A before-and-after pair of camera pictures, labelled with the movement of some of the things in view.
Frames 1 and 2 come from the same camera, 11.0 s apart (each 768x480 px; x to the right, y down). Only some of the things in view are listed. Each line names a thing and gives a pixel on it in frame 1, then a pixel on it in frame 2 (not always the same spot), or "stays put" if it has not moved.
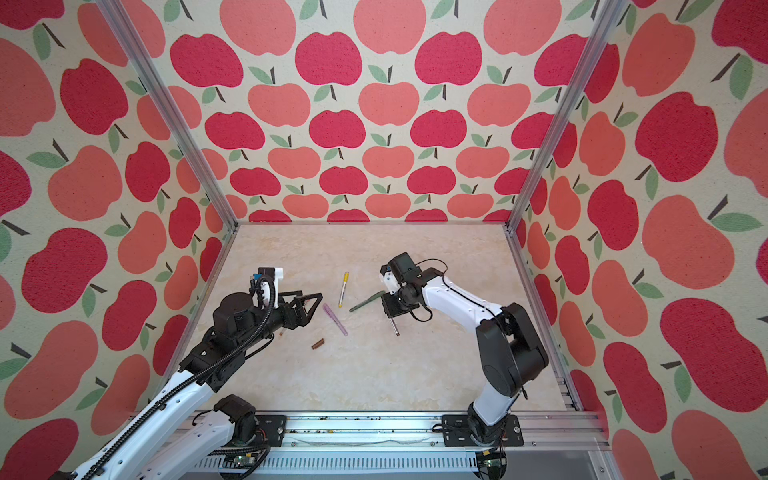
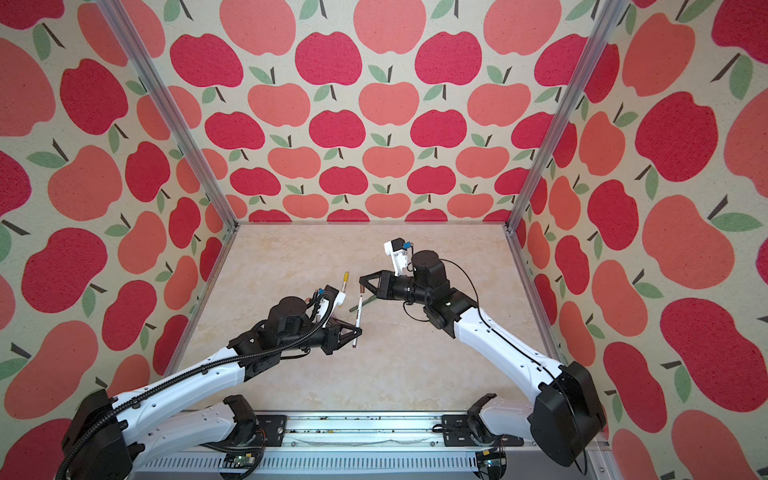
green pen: [377, 296] stays put
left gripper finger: [294, 293] → [356, 330]
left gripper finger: [309, 315] → [348, 336]
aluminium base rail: [398, 445] stays put
